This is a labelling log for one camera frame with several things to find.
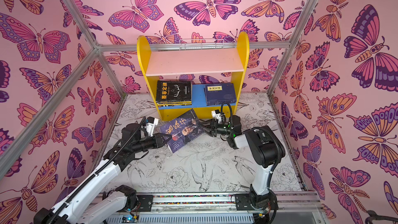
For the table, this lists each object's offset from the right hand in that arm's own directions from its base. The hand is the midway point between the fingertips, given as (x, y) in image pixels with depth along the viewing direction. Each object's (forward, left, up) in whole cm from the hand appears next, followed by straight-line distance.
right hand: (200, 126), depth 83 cm
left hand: (-8, +14, +5) cm, 17 cm away
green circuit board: (-39, +34, -18) cm, 55 cm away
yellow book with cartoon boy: (+16, +16, +2) cm, 23 cm away
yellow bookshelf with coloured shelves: (+45, 0, -5) cm, 46 cm away
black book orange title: (+21, +16, +6) cm, 28 cm away
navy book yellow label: (+22, -11, +3) cm, 25 cm away
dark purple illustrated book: (-4, +9, +3) cm, 10 cm away
